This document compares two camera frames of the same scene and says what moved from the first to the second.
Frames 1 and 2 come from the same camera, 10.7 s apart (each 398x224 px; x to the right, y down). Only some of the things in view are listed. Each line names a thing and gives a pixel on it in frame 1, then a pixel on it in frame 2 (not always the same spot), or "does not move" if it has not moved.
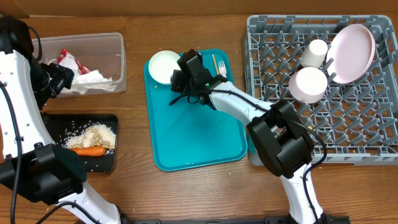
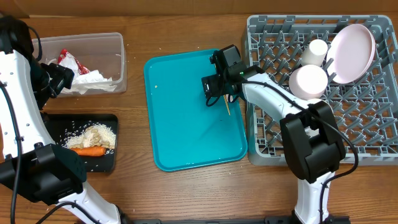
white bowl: (308, 84) does not move
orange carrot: (97, 150) does not move
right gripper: (185, 83) to (217, 84)
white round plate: (350, 53) does not move
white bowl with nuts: (162, 64) to (313, 101)
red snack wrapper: (82, 70) does not move
